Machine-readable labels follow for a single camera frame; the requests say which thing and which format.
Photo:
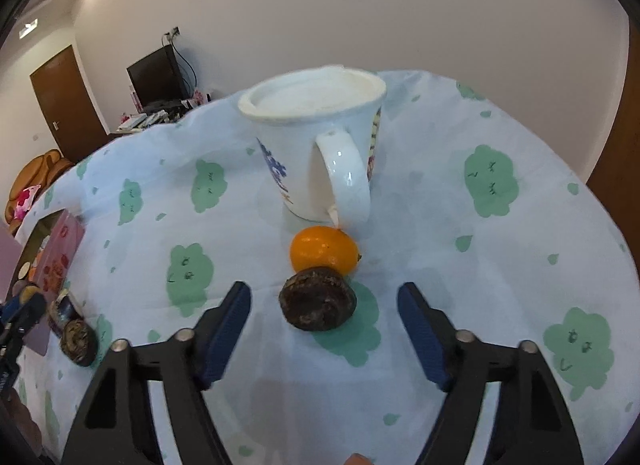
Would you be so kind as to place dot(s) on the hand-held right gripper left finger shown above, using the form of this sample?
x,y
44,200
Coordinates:
x,y
225,335

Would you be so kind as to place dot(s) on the brown wooden door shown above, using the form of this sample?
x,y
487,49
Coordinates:
x,y
67,105

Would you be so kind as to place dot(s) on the brown leather armchair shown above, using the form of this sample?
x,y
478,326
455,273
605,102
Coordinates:
x,y
50,165

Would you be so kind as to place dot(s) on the white cloud print tablecloth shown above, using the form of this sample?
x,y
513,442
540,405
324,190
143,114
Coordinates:
x,y
430,255

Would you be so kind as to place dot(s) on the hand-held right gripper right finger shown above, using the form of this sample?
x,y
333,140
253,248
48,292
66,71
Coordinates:
x,y
425,335

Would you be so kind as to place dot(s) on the small orange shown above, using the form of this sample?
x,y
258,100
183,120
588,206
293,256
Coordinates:
x,y
322,250

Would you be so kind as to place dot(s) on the square ceiling light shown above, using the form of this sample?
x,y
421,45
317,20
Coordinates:
x,y
27,28

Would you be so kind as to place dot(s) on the black television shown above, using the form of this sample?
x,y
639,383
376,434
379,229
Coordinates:
x,y
155,75

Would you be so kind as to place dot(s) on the dark brown round tea ball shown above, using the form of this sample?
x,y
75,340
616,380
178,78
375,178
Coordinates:
x,y
317,300

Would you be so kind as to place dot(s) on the white wall outlet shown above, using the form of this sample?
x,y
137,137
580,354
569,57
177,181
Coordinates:
x,y
172,32

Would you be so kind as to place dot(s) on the pink tin box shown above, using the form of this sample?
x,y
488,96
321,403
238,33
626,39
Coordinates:
x,y
60,245

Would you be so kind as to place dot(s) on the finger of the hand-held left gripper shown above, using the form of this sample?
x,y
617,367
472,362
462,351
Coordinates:
x,y
32,307
11,309

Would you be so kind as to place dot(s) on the white printed mug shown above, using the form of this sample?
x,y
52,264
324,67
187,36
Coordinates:
x,y
300,155

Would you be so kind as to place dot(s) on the person's right hand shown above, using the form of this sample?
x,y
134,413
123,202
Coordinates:
x,y
357,460

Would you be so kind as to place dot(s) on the pink flower pillow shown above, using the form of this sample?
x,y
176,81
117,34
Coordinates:
x,y
27,197

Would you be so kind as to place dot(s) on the dark wrapped tea cake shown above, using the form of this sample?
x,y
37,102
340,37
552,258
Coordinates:
x,y
65,309

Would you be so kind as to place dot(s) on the brown wooden panel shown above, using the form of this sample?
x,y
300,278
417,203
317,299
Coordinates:
x,y
617,145

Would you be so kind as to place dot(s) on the white tv stand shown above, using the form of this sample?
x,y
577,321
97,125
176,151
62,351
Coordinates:
x,y
150,117

